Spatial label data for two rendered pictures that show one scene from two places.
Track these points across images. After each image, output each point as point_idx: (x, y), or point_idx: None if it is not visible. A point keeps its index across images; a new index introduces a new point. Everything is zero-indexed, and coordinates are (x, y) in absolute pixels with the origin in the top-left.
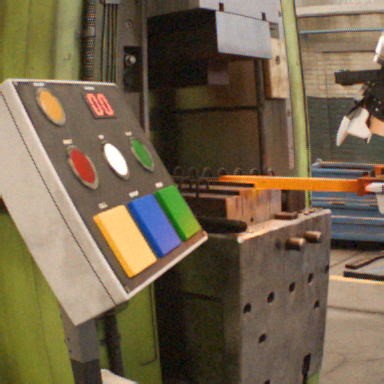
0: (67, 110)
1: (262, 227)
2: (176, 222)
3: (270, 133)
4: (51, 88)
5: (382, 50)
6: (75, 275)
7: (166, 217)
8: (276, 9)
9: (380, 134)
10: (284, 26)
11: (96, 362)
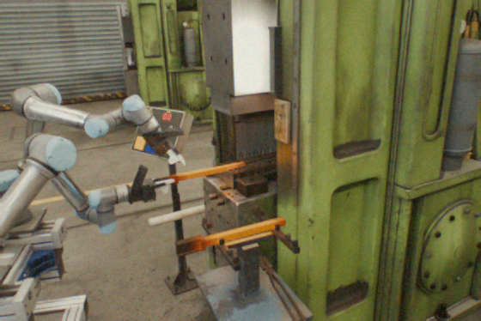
0: (154, 116)
1: (213, 181)
2: None
3: (279, 159)
4: (154, 110)
5: (149, 121)
6: None
7: None
8: (233, 86)
9: (174, 162)
10: (299, 90)
11: (170, 174)
